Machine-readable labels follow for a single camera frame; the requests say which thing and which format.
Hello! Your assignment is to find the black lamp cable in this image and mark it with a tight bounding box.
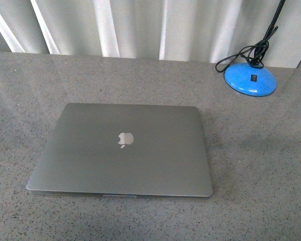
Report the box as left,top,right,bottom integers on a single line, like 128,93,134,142
215,25,279,74

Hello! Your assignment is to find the grey laptop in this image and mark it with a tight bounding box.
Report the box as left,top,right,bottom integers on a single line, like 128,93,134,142
27,103,213,198

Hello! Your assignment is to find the blue desk lamp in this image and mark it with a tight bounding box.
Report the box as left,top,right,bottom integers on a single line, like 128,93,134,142
222,1,285,97

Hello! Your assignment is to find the white curtain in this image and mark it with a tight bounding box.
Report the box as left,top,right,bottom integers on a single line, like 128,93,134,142
0,0,301,70

